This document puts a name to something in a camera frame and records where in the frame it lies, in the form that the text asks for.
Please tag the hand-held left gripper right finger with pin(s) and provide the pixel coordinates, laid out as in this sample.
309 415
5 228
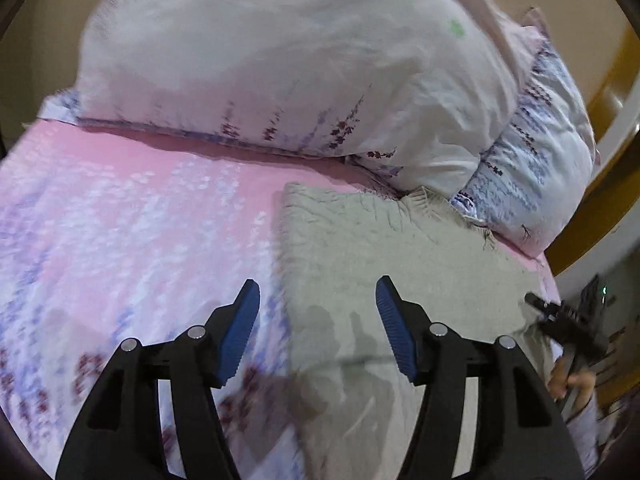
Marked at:
398 331

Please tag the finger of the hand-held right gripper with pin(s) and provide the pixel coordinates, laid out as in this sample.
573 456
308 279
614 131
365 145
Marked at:
542 305

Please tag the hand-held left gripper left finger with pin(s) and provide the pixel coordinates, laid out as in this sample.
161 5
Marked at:
239 331

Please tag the beige knit sweater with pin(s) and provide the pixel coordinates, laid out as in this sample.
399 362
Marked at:
400 270

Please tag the person's right hand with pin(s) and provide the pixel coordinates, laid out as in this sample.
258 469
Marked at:
567 380

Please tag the small floral pillow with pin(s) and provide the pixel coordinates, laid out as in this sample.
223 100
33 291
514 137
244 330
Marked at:
535 160

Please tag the pink floral bed sheet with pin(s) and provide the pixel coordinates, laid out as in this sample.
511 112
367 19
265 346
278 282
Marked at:
125 240

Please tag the large white floral pillow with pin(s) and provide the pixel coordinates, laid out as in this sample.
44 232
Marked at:
280 65

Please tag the yellow wooden bed frame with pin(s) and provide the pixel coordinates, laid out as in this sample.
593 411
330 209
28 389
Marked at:
600 150

